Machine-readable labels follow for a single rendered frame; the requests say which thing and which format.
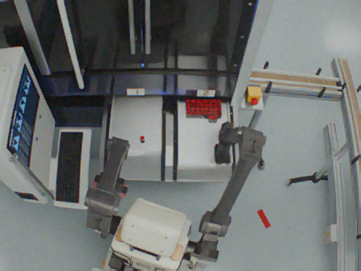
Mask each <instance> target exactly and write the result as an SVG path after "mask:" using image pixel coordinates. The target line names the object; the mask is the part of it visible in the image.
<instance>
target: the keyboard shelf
mask: <svg viewBox="0 0 361 271"><path fill-rule="evenodd" d="M61 132H83V144H82V151H81V169H80V171H81V175H80V188H79V190H80V194H79V199H80V200H79V203H72V202H56V200H53V201H54V205H55V206H61V207H69V208H77V209H86V210H87V209H88V207H87V206H84V201H85V196H86V193H87V190H88V185H89V180H88V179H89V158H90V144H91V136H92V131H91V130H88V129H60V133H61ZM59 147H60V135H59V140H58V149H57V154H56V159H52V158H51V164H50V173H49V176H50V178H49V186H48V188H49V190H55V191H54V197H55V198H56V177H57V173H56V172H57V167H58V166H57V162H58V157H59V156H58V152H59Z"/></svg>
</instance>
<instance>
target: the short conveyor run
mask: <svg viewBox="0 0 361 271"><path fill-rule="evenodd" d="M268 64H269V62H268V61H266V62H265V64H264V67H263V69H254V68H253V69H252V73H251V75H250V80H249V82H248V83H253V84H257V85H260V86H261V92H262V95H270V96H276V97H288V98H303V99H317V100H325V101H332V102H338V100H339V99H340V98H341V97H342V92H341V89H342V87H340V85H339V78H334V77H325V76H320V72H321V71H322V69H320V68H319V70H318V71H317V72H316V75H308V74H306V73H290V72H285V71H278V70H268Z"/></svg>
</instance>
